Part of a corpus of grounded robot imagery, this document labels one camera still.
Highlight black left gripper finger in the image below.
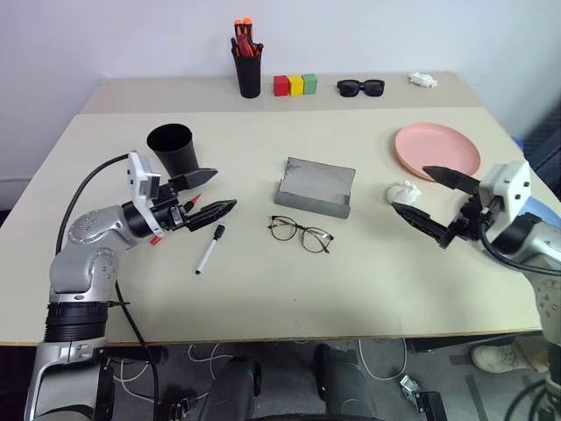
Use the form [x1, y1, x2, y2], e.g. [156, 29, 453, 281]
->
[168, 168, 219, 191]
[186, 198, 238, 232]

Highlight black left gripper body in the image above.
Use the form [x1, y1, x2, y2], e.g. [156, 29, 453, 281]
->
[151, 182, 195, 235]

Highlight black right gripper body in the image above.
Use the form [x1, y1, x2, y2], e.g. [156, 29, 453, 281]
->
[439, 190, 486, 249]

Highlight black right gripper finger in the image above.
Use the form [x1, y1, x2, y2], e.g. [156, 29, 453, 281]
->
[422, 165, 480, 193]
[391, 201, 453, 247]

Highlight red marker pen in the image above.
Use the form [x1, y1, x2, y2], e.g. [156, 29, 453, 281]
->
[150, 193, 202, 246]

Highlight black white marker pen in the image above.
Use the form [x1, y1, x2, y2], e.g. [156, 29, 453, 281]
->
[195, 224, 227, 276]

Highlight tortoiseshell eyeglasses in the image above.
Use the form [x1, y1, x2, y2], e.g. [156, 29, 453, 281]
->
[266, 214, 337, 255]

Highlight black tapered cup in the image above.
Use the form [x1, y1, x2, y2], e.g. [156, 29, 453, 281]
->
[146, 123, 201, 179]

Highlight crumpled white tissue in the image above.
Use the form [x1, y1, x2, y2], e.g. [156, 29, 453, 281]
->
[386, 179, 423, 206]
[407, 70, 440, 89]

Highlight pink plastic plate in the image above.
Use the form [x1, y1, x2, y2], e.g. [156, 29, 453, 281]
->
[394, 122, 483, 183]

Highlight grey open glasses case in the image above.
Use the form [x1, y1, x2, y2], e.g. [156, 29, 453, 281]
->
[274, 156, 357, 220]

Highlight black pen holder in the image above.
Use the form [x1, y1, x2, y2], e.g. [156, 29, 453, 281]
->
[231, 41, 264, 99]

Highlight white sneaker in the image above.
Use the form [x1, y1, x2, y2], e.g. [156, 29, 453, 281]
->
[470, 343, 525, 375]

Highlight black sunglasses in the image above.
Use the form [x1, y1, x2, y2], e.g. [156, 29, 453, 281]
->
[336, 79, 387, 99]

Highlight red orange markers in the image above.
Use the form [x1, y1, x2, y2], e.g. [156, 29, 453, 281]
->
[231, 36, 264, 58]

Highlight grey caster wheel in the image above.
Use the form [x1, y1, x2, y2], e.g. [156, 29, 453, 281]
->
[399, 374, 423, 398]

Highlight dark rounded shape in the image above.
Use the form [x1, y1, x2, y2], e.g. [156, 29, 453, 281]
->
[312, 343, 374, 418]
[209, 353, 265, 421]

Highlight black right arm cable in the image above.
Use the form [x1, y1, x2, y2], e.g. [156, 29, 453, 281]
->
[479, 218, 561, 278]

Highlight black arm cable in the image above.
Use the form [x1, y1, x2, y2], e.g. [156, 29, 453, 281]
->
[55, 153, 161, 421]
[479, 218, 561, 278]

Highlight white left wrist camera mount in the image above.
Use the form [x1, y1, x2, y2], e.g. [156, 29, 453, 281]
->
[125, 151, 164, 239]

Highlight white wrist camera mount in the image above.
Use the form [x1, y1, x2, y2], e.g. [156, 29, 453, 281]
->
[477, 160, 534, 242]
[125, 151, 164, 239]

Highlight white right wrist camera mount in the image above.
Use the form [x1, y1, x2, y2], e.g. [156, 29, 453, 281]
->
[477, 160, 534, 242]

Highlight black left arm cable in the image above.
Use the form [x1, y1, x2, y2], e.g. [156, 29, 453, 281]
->
[55, 153, 161, 421]

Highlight white floor cable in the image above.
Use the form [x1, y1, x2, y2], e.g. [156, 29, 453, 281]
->
[356, 337, 409, 383]
[187, 341, 225, 366]

